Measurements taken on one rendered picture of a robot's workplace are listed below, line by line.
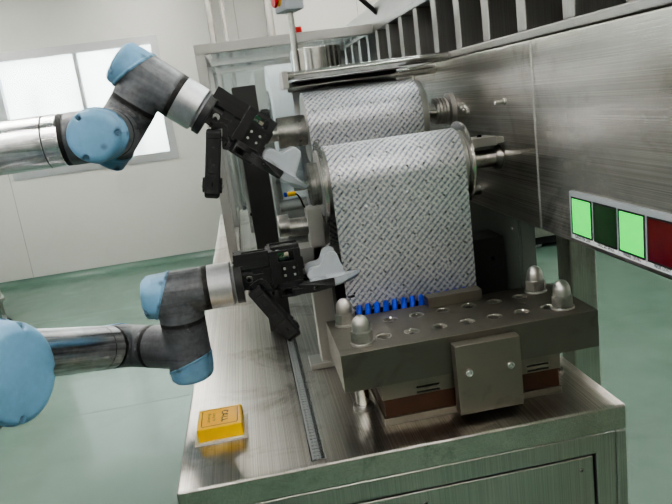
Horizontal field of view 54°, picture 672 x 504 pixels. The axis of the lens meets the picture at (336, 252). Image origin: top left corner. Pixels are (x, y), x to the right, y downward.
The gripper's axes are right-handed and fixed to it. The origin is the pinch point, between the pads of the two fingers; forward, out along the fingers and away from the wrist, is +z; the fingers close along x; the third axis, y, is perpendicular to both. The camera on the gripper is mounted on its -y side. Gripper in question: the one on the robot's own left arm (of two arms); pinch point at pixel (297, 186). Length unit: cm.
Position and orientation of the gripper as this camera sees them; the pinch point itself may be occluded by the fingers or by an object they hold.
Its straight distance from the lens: 113.7
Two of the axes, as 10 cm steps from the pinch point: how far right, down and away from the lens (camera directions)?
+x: -1.4, -2.1, 9.7
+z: 8.3, 5.0, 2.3
